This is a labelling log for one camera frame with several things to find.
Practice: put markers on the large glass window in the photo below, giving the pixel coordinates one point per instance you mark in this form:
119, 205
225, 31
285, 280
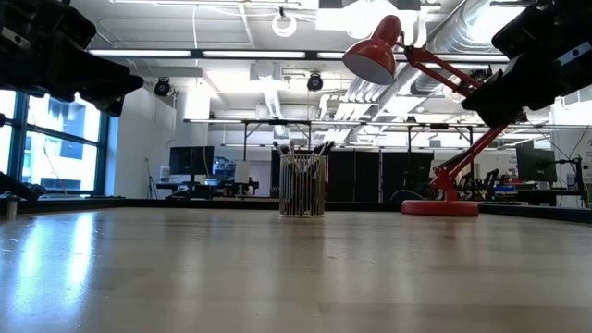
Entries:
60, 148

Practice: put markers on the thin tripod stand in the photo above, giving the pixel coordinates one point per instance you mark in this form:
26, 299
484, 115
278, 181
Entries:
150, 185

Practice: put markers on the black slanted strut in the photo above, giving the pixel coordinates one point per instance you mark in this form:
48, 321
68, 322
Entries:
23, 185

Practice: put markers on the black office desk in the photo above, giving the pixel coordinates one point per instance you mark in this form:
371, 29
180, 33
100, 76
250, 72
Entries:
203, 187

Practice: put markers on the red desk lamp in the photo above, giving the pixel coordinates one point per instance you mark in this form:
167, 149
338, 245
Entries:
439, 208

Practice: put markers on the white rectangular box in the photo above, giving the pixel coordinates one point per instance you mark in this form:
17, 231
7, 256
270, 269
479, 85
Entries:
242, 172

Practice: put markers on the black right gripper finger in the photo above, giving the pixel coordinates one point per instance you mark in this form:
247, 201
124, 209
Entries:
497, 99

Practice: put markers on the black computer monitor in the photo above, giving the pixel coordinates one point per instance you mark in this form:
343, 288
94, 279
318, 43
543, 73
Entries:
192, 162
536, 164

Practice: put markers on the black metal rack frame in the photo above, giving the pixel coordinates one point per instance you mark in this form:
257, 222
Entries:
277, 122

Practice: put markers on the black brush round dark head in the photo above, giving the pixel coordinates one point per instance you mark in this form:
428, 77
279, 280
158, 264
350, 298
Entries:
285, 150

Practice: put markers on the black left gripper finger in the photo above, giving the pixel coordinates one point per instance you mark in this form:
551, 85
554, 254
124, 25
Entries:
92, 76
110, 105

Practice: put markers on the grey cylindrical post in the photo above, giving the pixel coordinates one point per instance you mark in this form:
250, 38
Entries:
10, 208

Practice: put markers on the black ceiling speaker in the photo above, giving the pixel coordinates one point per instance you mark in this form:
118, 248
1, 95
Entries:
162, 88
314, 83

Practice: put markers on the white container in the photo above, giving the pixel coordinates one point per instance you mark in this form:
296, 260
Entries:
165, 174

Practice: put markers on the cluttered office desk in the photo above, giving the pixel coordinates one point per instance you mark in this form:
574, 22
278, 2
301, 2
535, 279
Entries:
518, 194

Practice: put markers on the black aluminium table frame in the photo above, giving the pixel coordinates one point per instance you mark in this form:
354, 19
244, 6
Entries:
185, 203

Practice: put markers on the long ceiling light bar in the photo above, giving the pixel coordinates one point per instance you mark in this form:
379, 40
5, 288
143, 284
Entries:
185, 53

